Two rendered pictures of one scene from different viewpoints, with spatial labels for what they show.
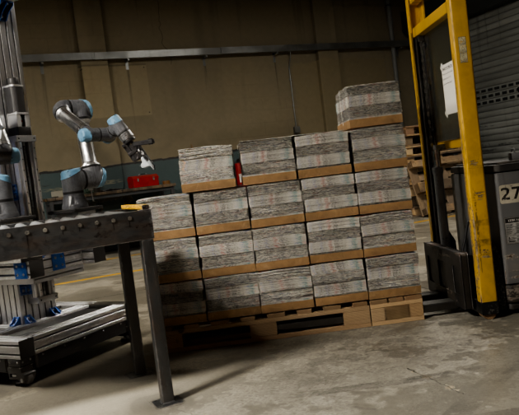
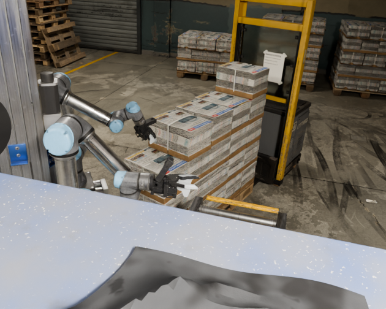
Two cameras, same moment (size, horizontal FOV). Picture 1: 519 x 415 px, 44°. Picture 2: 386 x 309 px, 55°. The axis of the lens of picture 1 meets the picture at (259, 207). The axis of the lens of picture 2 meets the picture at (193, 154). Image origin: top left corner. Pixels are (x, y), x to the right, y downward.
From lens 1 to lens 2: 320 cm
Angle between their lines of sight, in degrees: 56
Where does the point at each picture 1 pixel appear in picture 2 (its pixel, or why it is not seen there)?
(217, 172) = (204, 141)
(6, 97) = (45, 97)
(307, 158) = (236, 121)
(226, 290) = not seen: hidden behind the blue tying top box
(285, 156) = (228, 122)
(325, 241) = (233, 168)
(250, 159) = (216, 128)
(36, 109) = not seen: outside the picture
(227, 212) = (203, 166)
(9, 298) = not seen: hidden behind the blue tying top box
